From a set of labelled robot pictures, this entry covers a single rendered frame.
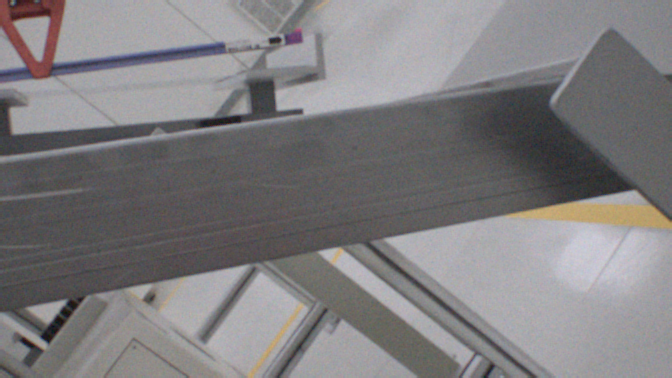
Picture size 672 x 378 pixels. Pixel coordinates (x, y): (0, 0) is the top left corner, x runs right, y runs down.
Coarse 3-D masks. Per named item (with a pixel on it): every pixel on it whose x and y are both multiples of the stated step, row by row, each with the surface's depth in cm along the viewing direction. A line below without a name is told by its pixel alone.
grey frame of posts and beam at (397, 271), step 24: (384, 240) 116; (384, 264) 116; (408, 264) 117; (408, 288) 117; (432, 288) 118; (432, 312) 118; (456, 312) 120; (456, 336) 121; (480, 336) 121; (504, 336) 122; (504, 360) 121; (528, 360) 123
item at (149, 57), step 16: (176, 48) 87; (192, 48) 88; (208, 48) 88; (224, 48) 88; (64, 64) 84; (80, 64) 84; (96, 64) 85; (112, 64) 85; (128, 64) 86; (144, 64) 87; (0, 80) 82; (16, 80) 83
